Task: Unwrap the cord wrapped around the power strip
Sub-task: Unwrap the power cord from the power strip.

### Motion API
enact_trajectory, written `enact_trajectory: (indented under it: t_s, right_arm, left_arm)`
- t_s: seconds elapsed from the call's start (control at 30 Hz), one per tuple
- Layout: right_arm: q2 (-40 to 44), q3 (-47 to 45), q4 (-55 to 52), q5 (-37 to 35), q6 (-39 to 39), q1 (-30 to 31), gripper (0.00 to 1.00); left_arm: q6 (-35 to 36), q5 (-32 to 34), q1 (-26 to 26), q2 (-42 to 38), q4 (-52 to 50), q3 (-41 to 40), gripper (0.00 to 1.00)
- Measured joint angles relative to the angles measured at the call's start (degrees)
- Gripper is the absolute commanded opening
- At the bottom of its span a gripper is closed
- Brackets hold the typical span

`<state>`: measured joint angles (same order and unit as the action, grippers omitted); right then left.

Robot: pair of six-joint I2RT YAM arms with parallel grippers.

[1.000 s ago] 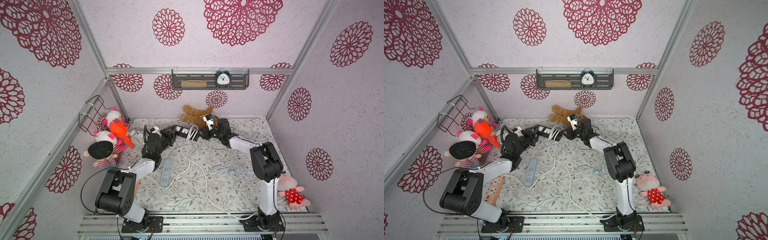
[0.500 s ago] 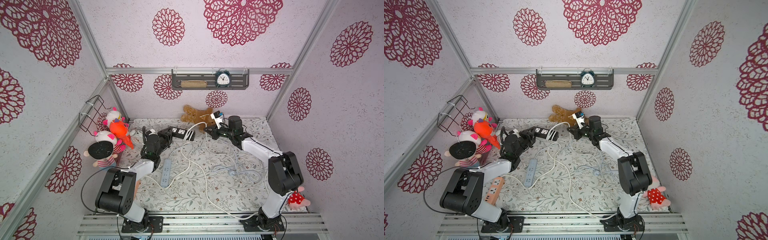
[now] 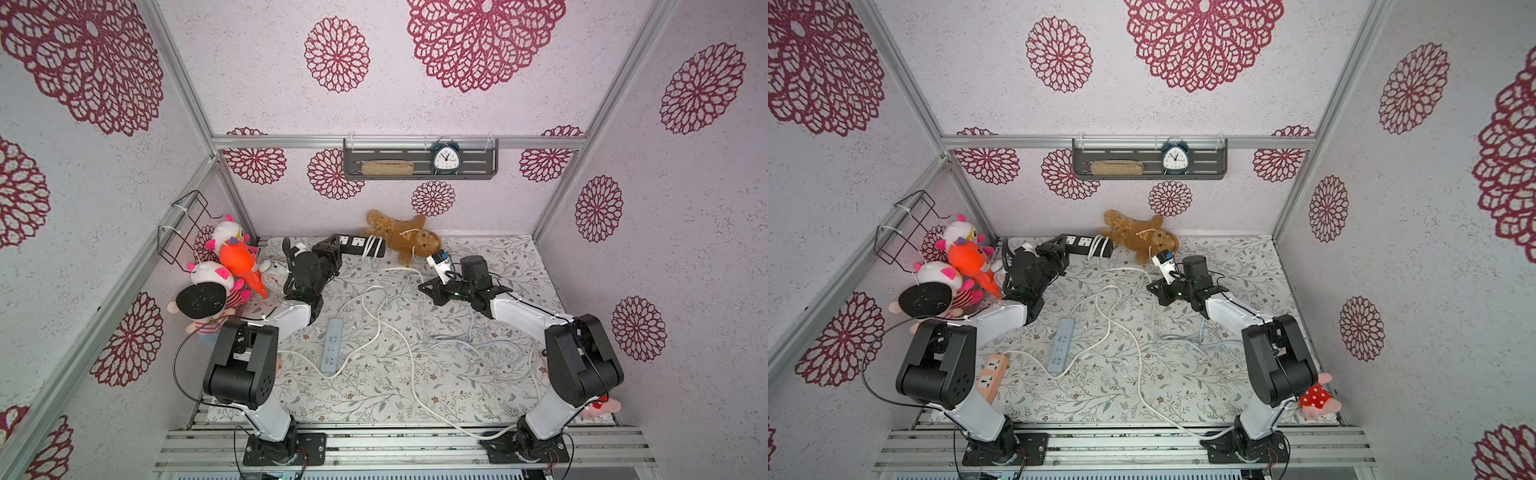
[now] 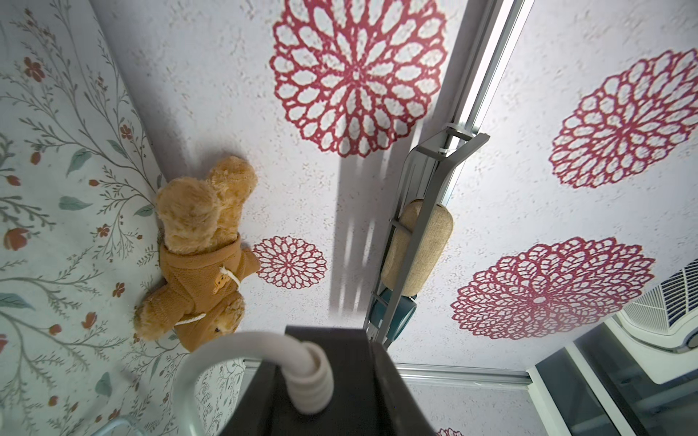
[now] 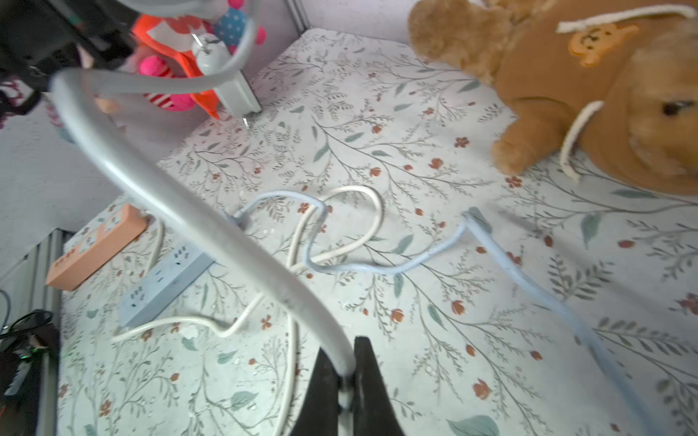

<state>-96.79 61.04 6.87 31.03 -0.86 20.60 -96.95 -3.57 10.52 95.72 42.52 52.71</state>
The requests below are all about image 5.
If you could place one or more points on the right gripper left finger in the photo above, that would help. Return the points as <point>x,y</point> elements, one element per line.
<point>320,411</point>

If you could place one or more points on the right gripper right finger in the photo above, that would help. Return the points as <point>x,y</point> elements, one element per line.
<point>373,413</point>

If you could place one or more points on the blue power strip with cord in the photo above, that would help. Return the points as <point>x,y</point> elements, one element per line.
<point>166,280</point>

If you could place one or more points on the pink power strip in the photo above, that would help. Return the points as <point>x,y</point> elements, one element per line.
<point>97,247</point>

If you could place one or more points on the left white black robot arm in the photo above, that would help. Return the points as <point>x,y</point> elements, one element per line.
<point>40,38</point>

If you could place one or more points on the white round alarm clock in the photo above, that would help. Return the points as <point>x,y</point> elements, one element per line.
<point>212,57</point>

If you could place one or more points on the white owl plush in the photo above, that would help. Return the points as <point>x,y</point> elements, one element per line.
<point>230,28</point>

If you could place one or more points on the orange fox plush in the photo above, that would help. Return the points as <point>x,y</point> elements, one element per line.
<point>167,44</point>

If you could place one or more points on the brown teddy bear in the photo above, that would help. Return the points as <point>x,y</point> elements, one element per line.
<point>617,79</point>

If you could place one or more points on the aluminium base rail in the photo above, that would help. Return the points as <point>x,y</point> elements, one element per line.
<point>30,342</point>

